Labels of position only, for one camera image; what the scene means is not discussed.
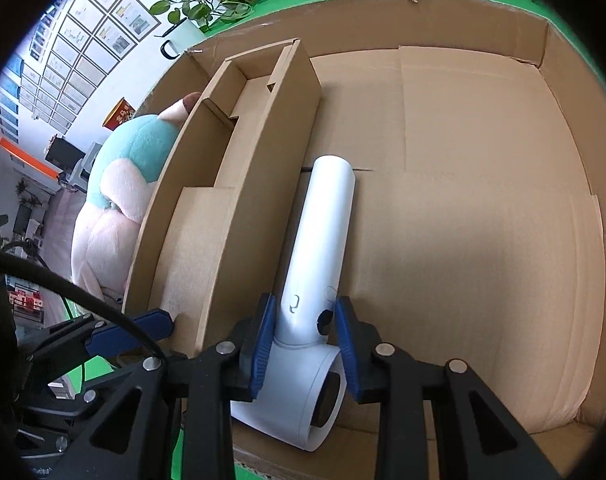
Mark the wall of framed certificates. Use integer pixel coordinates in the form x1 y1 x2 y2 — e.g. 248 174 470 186
0 0 161 143

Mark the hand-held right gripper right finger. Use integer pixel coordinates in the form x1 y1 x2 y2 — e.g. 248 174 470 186
334 295 564 480

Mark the long brown cardboard box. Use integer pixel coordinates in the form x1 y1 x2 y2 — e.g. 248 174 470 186
122 37 324 358

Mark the black cable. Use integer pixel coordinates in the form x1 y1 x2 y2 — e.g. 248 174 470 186
0 246 169 361

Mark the grey plastic stool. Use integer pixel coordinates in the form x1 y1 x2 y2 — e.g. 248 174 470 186
65 142 104 191

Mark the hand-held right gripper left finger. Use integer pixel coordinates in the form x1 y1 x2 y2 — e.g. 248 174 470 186
70 292 279 480

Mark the white hair dryer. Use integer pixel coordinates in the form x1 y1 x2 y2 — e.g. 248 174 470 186
230 155 358 453

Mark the black cabinet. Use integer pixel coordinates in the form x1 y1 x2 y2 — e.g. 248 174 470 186
45 135 82 170

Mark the large cardboard box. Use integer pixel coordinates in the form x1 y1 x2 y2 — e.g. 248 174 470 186
123 0 606 480

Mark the white enamel mug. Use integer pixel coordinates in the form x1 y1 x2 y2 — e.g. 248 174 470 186
161 17 206 60

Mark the pink and teal plush toy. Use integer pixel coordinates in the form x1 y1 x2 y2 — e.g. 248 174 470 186
72 92 204 301

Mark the red paper cup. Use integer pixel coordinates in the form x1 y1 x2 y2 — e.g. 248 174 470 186
102 99 135 132

